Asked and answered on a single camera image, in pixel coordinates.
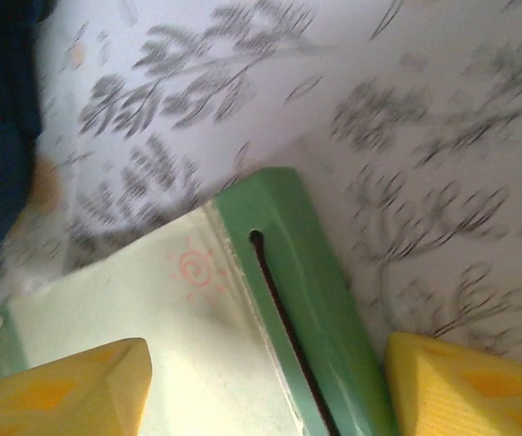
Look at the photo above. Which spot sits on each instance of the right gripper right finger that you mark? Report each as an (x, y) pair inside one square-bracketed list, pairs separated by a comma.
[(469, 399)]

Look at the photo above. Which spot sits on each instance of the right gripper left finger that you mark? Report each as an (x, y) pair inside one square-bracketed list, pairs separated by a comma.
[(61, 399)]

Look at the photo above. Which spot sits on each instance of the green card box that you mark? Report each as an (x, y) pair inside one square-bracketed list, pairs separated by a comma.
[(288, 272)]

